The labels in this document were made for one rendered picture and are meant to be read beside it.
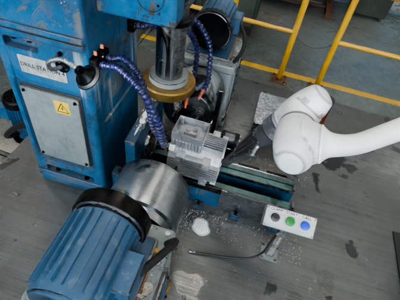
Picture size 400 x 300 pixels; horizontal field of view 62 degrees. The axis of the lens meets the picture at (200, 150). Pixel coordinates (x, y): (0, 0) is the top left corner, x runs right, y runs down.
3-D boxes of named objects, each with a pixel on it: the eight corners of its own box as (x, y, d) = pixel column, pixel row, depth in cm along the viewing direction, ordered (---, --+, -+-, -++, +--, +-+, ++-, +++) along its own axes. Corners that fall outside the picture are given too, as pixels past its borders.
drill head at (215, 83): (155, 136, 150) (156, 91, 132) (181, 86, 178) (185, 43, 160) (208, 150, 148) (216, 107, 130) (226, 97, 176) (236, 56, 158)
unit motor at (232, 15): (183, 89, 171) (191, 8, 141) (199, 58, 194) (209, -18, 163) (231, 102, 169) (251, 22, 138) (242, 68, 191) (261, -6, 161)
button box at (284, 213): (259, 223, 115) (262, 224, 110) (265, 203, 116) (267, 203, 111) (309, 237, 113) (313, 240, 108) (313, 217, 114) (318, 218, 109)
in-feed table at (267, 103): (247, 138, 173) (253, 122, 164) (255, 108, 191) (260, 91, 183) (293, 151, 171) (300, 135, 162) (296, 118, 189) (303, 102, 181)
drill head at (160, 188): (81, 274, 105) (68, 234, 87) (128, 186, 130) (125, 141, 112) (156, 299, 102) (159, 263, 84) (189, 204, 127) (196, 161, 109)
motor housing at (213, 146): (164, 178, 134) (166, 146, 120) (179, 147, 147) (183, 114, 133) (212, 193, 131) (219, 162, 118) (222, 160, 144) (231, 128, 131)
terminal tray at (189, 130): (169, 146, 125) (171, 132, 120) (179, 128, 133) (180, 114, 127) (200, 155, 124) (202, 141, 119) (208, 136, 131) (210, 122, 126)
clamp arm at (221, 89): (207, 138, 142) (216, 90, 123) (209, 134, 144) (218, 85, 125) (215, 140, 141) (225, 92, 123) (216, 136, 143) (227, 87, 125)
